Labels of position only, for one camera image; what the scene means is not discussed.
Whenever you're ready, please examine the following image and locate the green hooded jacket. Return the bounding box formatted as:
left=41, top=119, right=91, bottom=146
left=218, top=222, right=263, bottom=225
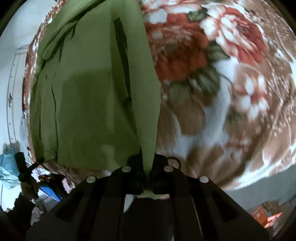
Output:
left=29, top=0, right=162, bottom=200

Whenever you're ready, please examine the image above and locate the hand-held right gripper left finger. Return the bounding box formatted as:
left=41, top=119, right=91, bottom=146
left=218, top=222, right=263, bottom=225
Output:
left=26, top=154, right=145, bottom=241

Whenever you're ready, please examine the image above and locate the orange box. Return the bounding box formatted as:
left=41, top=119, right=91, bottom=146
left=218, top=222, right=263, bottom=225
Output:
left=251, top=204, right=284, bottom=229

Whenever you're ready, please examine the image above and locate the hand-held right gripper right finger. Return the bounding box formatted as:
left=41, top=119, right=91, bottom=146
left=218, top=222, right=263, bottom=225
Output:
left=149, top=155, right=270, bottom=241

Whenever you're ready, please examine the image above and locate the blue cloth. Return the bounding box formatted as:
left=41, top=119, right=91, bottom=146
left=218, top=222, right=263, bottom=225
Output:
left=38, top=183, right=63, bottom=202

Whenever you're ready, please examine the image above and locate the person's left hand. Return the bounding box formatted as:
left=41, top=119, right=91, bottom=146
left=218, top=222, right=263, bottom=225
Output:
left=21, top=178, right=39, bottom=200

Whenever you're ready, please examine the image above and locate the grey cloth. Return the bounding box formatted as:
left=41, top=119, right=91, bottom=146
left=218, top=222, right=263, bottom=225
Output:
left=20, top=113, right=30, bottom=149

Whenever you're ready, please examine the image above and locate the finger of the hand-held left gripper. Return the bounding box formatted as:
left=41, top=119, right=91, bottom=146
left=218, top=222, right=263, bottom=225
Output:
left=14, top=152, right=29, bottom=182

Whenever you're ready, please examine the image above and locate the white bed headboard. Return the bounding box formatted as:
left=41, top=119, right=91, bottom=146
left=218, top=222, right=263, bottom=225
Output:
left=5, top=46, right=29, bottom=144

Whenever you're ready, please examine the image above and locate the floral blanket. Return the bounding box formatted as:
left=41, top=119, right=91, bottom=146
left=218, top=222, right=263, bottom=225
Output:
left=22, top=0, right=296, bottom=192

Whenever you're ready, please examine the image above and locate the person's left forearm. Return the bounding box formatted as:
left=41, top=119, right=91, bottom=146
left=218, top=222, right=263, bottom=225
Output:
left=7, top=193, right=35, bottom=230

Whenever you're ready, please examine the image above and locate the teal cloth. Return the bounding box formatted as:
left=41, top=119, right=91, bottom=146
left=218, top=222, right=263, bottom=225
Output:
left=0, top=154, right=21, bottom=181

